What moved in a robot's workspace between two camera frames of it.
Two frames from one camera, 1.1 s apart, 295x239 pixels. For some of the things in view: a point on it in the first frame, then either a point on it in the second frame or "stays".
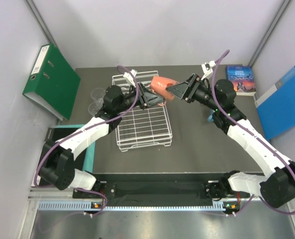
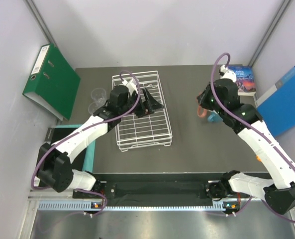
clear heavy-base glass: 94,108 stays
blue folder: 282,106 stays
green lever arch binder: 53,82 stays
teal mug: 210,118 stays
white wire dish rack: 142,126 stays
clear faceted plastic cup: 98,94 stays
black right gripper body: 194,83 → 208,100
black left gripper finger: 152,99 → 142,111
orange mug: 158,84 → 204,111
